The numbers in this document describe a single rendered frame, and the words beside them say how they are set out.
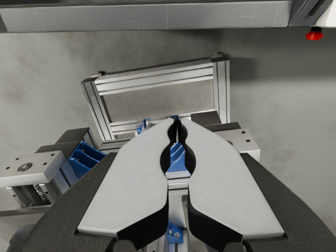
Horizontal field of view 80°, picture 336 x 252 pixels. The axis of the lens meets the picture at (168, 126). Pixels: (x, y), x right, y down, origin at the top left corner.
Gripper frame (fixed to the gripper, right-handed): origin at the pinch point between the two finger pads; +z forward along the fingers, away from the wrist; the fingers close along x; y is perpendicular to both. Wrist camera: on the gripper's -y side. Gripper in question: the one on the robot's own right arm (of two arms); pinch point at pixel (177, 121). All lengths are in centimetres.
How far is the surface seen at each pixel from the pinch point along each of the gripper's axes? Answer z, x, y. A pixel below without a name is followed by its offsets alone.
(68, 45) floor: 123, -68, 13
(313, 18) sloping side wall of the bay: 26.4, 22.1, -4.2
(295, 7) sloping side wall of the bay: 26.8, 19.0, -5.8
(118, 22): 27.6, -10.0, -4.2
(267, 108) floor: 123, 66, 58
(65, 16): 27.6, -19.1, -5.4
